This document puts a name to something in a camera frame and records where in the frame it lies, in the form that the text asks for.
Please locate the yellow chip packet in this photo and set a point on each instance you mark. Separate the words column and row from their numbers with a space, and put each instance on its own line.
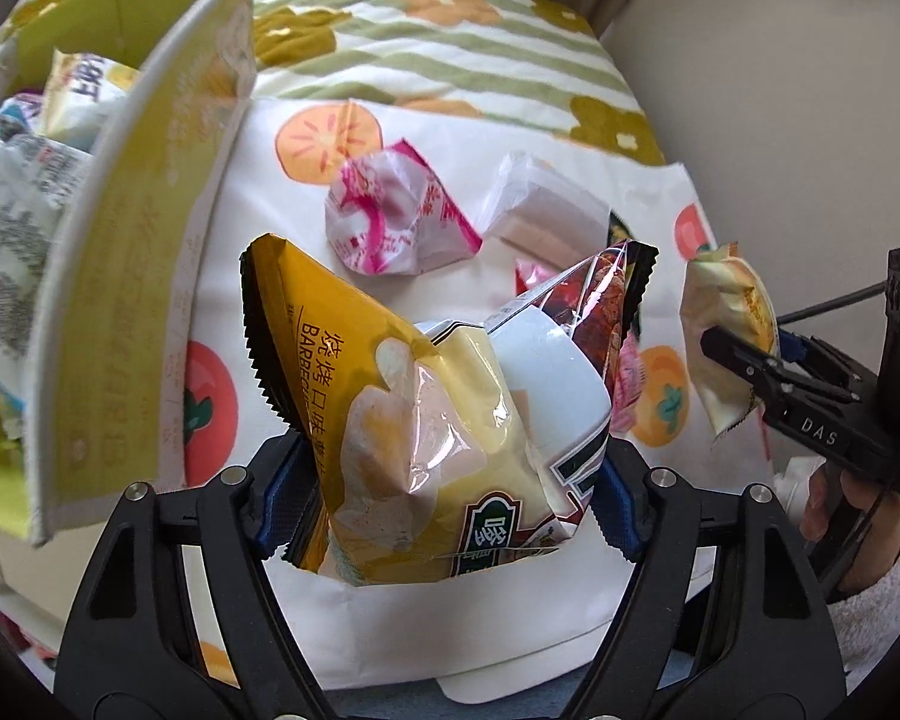
column 420, row 420

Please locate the white red snack packet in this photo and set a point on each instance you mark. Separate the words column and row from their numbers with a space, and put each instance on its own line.
column 534, row 276

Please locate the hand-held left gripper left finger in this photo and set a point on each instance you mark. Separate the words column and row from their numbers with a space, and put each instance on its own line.
column 276, row 510

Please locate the small yellow snack packet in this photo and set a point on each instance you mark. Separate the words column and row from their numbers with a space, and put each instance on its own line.
column 727, row 300

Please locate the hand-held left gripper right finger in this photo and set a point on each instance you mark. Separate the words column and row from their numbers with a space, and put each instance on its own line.
column 619, row 517

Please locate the pink white snack packet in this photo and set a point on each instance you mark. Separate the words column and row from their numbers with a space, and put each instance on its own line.
column 390, row 214

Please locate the white fine print snack packet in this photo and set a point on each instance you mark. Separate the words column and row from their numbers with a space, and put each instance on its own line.
column 22, row 240

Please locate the green cardboard box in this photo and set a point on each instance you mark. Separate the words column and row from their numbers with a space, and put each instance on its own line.
column 150, row 255

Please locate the pink purple snack packet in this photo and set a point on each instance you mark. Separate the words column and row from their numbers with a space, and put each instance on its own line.
column 630, row 382

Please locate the clear wrapped wafer packet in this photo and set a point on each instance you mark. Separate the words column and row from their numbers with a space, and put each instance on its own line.
column 551, row 202

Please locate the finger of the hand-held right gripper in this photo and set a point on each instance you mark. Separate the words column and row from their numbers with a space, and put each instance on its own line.
column 742, row 360
column 814, row 360

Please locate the person's right hand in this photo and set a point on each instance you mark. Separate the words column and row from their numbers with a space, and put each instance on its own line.
column 874, row 540

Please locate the person's right forearm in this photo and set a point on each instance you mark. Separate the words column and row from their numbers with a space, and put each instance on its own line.
column 881, row 615

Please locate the white yellow snack packet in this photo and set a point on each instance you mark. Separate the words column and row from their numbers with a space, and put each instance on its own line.
column 82, row 94

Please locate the floral striped quilt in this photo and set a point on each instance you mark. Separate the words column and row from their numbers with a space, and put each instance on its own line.
column 435, row 45

